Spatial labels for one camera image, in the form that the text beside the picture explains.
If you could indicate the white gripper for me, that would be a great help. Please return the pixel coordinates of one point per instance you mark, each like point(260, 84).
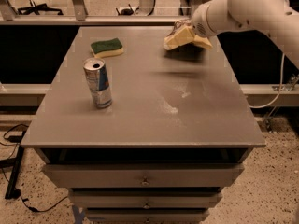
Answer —
point(202, 22)

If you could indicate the brown chip bag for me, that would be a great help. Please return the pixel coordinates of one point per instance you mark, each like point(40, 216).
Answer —
point(180, 23)

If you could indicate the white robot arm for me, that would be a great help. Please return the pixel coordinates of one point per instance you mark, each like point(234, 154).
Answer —
point(273, 18)

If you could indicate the redbull can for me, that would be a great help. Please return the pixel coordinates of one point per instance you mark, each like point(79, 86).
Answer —
point(97, 80)

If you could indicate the green yellow sponge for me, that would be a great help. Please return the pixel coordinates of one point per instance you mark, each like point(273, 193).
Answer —
point(107, 48)

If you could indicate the grey drawer cabinet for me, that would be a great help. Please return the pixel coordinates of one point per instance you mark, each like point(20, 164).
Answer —
point(182, 106)

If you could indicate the top drawer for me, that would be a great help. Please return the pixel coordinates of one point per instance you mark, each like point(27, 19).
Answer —
point(156, 175)

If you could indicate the drawer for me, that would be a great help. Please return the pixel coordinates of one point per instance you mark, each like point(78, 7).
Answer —
point(146, 216)
point(145, 198)
point(156, 175)

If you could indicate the black chair base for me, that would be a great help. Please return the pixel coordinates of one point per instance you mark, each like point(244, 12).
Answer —
point(34, 8)

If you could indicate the middle drawer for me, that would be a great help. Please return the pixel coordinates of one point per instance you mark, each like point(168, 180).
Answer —
point(145, 198)

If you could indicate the bottom drawer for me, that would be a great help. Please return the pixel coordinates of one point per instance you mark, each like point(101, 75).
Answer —
point(146, 216)

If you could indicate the black metal floor bar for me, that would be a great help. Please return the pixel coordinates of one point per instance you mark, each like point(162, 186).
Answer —
point(15, 163)

